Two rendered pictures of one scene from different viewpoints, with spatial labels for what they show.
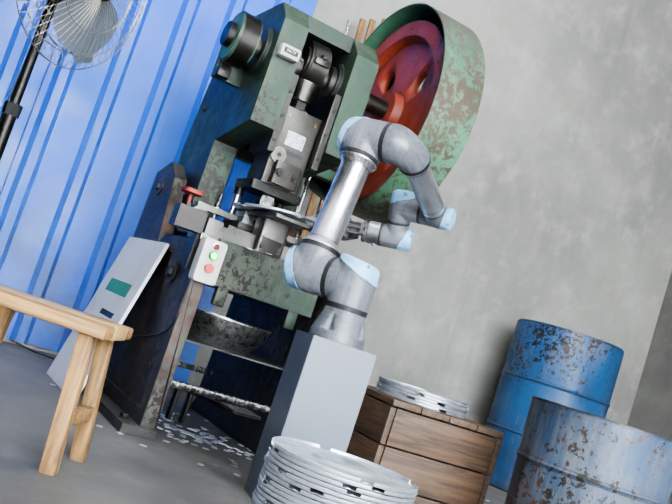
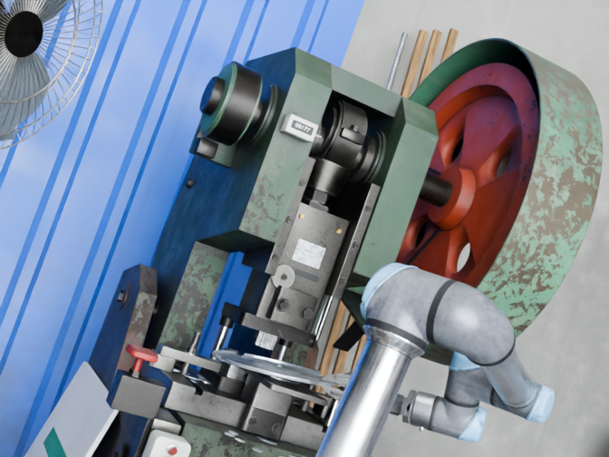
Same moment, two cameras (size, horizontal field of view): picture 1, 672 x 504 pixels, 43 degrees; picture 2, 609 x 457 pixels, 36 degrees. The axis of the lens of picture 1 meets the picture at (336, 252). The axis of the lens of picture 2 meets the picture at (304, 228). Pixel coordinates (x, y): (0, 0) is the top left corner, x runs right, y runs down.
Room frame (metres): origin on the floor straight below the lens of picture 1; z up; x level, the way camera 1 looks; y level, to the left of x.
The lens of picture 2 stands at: (0.76, 0.07, 1.00)
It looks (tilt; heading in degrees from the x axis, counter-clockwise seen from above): 3 degrees up; 6
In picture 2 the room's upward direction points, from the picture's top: 20 degrees clockwise
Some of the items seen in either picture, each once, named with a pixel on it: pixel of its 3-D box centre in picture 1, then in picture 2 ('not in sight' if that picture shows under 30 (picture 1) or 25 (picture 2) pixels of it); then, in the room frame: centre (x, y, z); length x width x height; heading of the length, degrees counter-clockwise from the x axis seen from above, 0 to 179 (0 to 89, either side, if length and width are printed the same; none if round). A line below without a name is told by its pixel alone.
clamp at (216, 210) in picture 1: (214, 207); (187, 352); (2.92, 0.44, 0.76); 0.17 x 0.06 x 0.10; 117
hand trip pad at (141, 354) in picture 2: (189, 200); (137, 366); (2.64, 0.48, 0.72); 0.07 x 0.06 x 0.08; 27
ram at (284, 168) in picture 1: (287, 148); (298, 262); (2.96, 0.27, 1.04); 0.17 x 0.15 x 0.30; 27
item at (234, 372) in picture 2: (258, 223); (253, 372); (2.99, 0.29, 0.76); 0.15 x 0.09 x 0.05; 117
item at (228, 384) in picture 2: (253, 233); (246, 385); (3.00, 0.30, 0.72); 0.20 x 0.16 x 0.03; 117
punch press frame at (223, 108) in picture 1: (249, 204); (244, 332); (3.13, 0.36, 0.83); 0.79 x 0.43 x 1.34; 27
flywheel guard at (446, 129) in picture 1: (370, 112); (426, 193); (3.24, 0.04, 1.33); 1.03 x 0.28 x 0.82; 27
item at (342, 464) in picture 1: (344, 464); not in sight; (1.64, -0.14, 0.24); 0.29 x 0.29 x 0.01
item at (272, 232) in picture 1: (273, 236); (270, 405); (2.84, 0.21, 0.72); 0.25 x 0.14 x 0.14; 27
